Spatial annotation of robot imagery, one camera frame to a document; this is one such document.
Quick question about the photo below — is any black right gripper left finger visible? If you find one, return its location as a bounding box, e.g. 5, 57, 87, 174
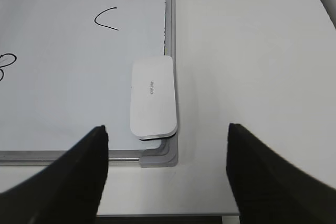
1, 125, 109, 223

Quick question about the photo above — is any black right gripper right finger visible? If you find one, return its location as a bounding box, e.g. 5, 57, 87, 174
226, 123, 335, 223

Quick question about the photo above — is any white whiteboard eraser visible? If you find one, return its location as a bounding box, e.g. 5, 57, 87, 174
130, 56, 177, 141

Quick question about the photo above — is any white framed whiteboard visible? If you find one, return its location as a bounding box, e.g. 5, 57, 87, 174
1, 0, 178, 167

